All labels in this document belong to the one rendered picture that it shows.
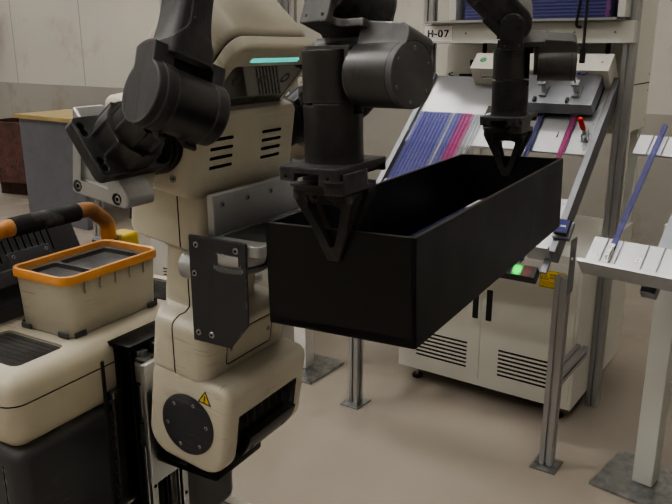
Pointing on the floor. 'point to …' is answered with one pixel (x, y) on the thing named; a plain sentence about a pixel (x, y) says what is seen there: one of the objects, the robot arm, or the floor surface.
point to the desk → (49, 161)
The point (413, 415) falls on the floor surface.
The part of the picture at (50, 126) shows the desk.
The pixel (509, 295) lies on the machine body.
